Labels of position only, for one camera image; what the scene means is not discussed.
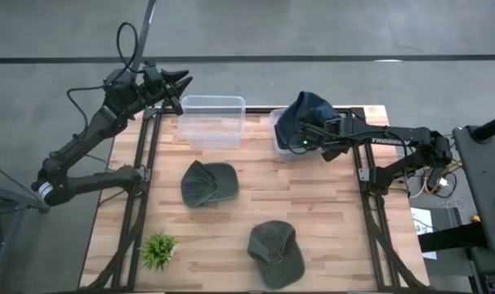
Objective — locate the black pole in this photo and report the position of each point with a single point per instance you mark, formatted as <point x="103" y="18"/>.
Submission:
<point x="492" y="126"/>

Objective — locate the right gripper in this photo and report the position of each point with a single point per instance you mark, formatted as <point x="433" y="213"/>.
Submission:
<point x="337" y="128"/>

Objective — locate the clear plastic bin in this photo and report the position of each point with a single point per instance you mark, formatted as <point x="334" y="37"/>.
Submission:
<point x="210" y="122"/>
<point x="279" y="155"/>

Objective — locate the olive green cap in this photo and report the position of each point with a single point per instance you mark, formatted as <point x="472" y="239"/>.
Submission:
<point x="215" y="183"/>
<point x="276" y="261"/>

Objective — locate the black aluminium table frame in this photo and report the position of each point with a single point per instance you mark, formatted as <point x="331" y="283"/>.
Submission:
<point x="257" y="109"/>

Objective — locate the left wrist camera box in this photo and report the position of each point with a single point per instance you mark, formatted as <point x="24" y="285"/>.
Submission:
<point x="151" y="77"/>

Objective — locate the white power adapter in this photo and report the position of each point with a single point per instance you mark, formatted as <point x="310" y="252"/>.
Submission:
<point x="442" y="181"/>

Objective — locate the small green artificial plant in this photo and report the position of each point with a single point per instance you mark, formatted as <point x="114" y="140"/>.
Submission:
<point x="157" y="251"/>

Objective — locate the small orange connector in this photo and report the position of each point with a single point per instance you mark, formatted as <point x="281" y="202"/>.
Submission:
<point x="475" y="219"/>

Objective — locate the black flat bar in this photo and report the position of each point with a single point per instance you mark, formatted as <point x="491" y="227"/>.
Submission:
<point x="451" y="238"/>

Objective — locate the black power brick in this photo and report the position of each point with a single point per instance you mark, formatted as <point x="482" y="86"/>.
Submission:
<point x="434" y="181"/>

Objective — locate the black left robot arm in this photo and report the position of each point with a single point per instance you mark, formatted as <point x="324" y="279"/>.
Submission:
<point x="88" y="130"/>

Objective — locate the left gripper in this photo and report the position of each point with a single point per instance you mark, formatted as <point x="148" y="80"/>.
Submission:
<point x="166" y="94"/>

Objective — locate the plain blue cap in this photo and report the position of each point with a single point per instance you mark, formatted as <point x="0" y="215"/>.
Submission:
<point x="309" y="108"/>

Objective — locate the black side table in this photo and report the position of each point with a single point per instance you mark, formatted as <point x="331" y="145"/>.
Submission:
<point x="484" y="175"/>

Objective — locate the white paper sheet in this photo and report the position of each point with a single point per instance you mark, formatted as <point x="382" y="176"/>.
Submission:
<point x="421" y="214"/>

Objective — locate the grey metal stand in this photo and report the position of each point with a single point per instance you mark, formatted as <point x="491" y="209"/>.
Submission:
<point x="6" y="195"/>

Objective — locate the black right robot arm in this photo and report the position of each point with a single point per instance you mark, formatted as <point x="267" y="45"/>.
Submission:
<point x="415" y="136"/>

